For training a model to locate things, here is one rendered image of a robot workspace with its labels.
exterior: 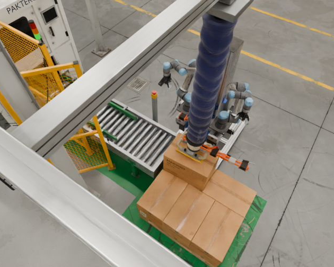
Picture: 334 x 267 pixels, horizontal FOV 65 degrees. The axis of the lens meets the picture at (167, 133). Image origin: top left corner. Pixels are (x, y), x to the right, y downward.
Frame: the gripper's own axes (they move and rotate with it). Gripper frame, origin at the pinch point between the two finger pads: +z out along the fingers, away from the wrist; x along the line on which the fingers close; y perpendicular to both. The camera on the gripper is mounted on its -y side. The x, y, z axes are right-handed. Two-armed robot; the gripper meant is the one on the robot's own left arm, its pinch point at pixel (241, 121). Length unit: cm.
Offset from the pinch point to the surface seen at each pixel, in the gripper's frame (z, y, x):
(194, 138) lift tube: 11, 41, -33
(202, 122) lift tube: -20, 40, -27
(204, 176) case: 58, 50, -7
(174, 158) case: 58, 51, -49
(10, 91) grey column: -80, 141, -140
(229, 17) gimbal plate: -133, 46, -22
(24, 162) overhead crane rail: -169, 181, -13
